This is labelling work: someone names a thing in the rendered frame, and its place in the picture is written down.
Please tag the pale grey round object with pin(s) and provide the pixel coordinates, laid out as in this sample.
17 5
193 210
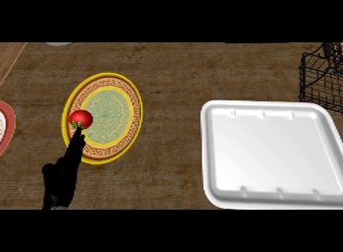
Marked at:
60 43

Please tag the red tomato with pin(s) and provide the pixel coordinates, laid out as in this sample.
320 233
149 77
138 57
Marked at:
81 118

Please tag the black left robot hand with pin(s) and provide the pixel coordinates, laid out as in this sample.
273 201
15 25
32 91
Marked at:
63 174

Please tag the white tray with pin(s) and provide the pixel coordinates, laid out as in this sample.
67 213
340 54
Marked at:
276 154

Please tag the yellow patterned plate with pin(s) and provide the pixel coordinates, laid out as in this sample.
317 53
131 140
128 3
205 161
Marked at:
109 114

